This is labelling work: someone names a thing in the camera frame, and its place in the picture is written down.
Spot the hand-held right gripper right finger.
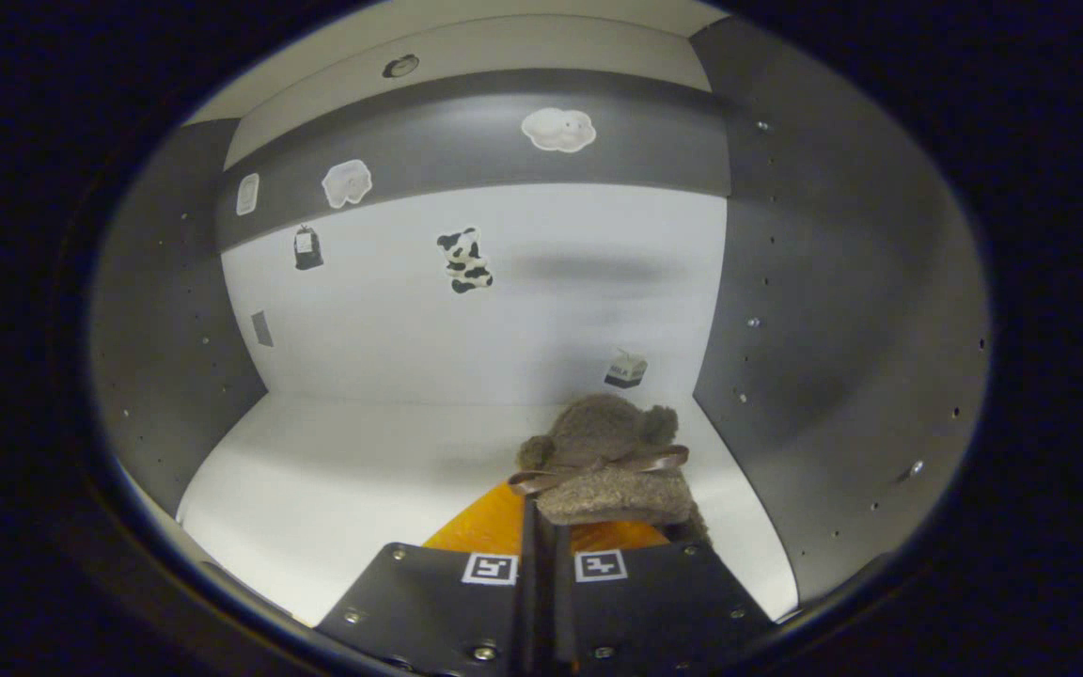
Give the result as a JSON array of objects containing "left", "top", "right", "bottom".
[{"left": 541, "top": 520, "right": 777, "bottom": 677}]

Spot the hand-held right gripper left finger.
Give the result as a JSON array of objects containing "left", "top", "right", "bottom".
[{"left": 314, "top": 480, "right": 543, "bottom": 677}]

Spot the brown fluffy shoe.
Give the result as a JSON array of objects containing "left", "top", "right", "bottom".
[{"left": 508, "top": 392, "right": 713, "bottom": 547}]

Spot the white grey shoe cabinet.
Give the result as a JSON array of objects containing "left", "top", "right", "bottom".
[{"left": 88, "top": 0, "right": 993, "bottom": 633}]

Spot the white cabinet shelf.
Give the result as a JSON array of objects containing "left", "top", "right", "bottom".
[{"left": 186, "top": 0, "right": 730, "bottom": 125}]

